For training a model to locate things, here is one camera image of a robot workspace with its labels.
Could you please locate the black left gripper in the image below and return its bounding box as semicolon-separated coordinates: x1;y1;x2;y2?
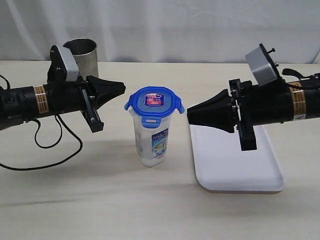
46;75;125;133

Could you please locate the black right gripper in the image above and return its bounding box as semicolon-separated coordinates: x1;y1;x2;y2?
187;78;294;151

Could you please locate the stainless steel cup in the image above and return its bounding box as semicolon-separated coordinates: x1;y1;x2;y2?
63;38;99;80

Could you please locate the blue plastic lid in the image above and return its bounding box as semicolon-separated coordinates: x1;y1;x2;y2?
124;86;185;129

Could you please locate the clear plastic container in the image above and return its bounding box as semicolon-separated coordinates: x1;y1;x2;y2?
129;109;171;168

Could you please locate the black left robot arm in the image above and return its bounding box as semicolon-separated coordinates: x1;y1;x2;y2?
0;76;126;133

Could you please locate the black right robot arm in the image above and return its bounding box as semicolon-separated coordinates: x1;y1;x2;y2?
187;79;320;151

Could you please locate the white rectangular tray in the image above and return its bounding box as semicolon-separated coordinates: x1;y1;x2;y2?
189;125;285;193

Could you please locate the white backdrop curtain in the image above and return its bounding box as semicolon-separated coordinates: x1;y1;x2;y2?
0;0;320;64

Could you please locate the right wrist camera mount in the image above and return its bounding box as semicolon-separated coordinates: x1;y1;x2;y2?
245;43;285;89

